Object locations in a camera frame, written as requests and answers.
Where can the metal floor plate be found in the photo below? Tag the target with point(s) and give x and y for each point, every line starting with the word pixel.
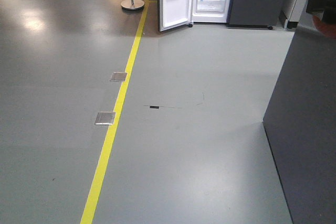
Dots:
pixel 105 118
pixel 118 77

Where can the sign stand with round base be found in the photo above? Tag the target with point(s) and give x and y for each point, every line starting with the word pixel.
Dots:
pixel 132 4

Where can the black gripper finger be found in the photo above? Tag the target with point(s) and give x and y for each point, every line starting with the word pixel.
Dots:
pixel 324 7

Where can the red yellow apple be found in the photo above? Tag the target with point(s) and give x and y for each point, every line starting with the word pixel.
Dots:
pixel 327 30

